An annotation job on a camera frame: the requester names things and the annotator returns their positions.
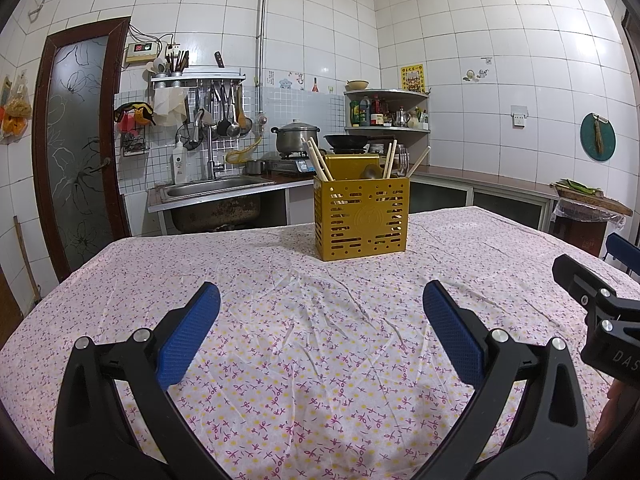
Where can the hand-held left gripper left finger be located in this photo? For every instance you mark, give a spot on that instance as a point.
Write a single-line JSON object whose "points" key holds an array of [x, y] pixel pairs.
{"points": [[192, 327]]}

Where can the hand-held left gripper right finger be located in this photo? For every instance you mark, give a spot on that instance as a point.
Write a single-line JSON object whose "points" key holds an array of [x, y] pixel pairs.
{"points": [[452, 332]]}

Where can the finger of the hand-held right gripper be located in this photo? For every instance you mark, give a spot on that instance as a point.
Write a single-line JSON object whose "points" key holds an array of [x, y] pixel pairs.
{"points": [[575, 275], [622, 252]]}

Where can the yellow perforated utensil holder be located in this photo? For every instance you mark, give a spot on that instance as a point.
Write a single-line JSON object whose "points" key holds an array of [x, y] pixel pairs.
{"points": [[360, 220]]}

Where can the metal fork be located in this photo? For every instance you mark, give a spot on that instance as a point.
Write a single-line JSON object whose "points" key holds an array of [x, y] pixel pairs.
{"points": [[403, 164]]}

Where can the person's right hand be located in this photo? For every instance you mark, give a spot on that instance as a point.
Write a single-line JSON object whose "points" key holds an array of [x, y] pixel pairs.
{"points": [[615, 410]]}

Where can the wooden chopping board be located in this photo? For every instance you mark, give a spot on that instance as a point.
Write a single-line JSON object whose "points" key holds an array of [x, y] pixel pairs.
{"points": [[595, 205]]}

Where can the green vegetables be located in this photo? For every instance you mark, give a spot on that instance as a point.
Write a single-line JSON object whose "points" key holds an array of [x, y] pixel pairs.
{"points": [[580, 187]]}

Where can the brown hanging brush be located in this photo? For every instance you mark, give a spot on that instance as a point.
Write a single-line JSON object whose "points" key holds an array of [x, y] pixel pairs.
{"points": [[599, 137]]}

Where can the green round board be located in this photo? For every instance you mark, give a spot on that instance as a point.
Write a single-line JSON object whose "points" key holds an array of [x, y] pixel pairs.
{"points": [[587, 140]]}

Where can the steel kitchen sink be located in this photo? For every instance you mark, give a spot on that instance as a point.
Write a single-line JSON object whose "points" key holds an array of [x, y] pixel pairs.
{"points": [[215, 187]]}

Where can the white soap bottle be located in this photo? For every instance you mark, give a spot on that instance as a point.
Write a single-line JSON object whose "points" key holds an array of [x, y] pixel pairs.
{"points": [[180, 165]]}

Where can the metal faucet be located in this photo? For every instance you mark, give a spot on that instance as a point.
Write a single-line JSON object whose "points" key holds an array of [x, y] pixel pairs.
{"points": [[211, 160]]}

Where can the small metal cup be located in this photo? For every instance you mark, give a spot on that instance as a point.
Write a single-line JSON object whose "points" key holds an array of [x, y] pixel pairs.
{"points": [[255, 167]]}

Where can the yellow mesh bag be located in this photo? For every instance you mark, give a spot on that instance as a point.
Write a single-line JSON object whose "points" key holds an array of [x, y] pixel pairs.
{"points": [[240, 152]]}

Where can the wooden stick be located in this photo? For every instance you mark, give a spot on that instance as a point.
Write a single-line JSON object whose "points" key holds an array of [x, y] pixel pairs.
{"points": [[25, 255]]}

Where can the gas stove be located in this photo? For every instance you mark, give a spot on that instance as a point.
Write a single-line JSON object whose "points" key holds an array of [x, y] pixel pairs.
{"points": [[290, 165]]}

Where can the black hanging ladle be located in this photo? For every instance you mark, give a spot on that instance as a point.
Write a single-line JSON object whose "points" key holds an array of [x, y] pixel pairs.
{"points": [[223, 127]]}

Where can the metal hanging skimmer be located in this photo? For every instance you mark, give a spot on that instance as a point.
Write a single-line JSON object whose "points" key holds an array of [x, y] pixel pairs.
{"points": [[233, 127]]}

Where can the brown framed glass door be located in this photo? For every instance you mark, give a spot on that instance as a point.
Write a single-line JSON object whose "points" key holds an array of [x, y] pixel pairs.
{"points": [[75, 160]]}

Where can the grey corner shelf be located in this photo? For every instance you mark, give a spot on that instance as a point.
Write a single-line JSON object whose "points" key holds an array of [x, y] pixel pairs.
{"points": [[395, 129]]}

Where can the orange hanging spatula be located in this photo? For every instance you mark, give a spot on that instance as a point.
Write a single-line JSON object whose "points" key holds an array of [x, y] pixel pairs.
{"points": [[245, 121]]}

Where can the steel pot with lid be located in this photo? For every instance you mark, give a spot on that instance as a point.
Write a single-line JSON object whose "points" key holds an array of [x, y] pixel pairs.
{"points": [[295, 140]]}

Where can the gas valve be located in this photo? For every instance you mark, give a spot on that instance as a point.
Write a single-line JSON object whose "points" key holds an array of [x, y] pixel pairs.
{"points": [[261, 121]]}

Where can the metal kettle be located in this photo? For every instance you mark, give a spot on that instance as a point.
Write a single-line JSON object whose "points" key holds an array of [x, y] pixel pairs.
{"points": [[401, 119]]}

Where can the black wok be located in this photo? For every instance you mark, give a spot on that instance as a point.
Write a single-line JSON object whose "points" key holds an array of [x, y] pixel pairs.
{"points": [[345, 140]]}

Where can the red and yellow bag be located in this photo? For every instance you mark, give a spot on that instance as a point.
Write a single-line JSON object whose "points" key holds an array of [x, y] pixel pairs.
{"points": [[135, 112]]}

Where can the white hanging cloth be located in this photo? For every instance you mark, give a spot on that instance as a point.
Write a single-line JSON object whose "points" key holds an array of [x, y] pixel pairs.
{"points": [[170, 105]]}

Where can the dark sauce bottle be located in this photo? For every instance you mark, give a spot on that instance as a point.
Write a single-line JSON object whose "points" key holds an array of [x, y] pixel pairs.
{"points": [[377, 115]]}

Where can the cooking oil bottle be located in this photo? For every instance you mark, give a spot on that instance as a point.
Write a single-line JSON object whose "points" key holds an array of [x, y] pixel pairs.
{"points": [[365, 112]]}

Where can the green bottle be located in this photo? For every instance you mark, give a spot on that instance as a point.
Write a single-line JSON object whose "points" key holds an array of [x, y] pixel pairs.
{"points": [[354, 114]]}

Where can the metal utensil cup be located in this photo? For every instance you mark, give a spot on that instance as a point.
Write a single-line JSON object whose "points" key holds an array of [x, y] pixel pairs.
{"points": [[178, 67]]}

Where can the beige bowl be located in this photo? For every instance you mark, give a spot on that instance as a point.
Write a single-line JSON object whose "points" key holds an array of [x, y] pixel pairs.
{"points": [[357, 85]]}

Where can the orange plastic bags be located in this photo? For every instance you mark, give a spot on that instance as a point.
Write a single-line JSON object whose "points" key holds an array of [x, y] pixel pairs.
{"points": [[15, 110]]}

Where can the grey vertical pipe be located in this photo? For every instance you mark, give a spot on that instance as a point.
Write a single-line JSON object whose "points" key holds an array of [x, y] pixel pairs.
{"points": [[262, 20]]}

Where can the white wall socket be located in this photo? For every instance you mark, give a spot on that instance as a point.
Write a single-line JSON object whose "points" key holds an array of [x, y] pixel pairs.
{"points": [[519, 119]]}

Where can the metal wall rack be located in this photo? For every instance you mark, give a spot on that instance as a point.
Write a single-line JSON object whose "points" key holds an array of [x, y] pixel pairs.
{"points": [[210, 77]]}

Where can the yellow wall poster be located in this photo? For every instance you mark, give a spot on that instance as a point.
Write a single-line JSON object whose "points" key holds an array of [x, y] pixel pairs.
{"points": [[412, 79]]}

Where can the beige wall control box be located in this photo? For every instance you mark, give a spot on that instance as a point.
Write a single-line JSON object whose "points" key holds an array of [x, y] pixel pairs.
{"points": [[141, 51]]}

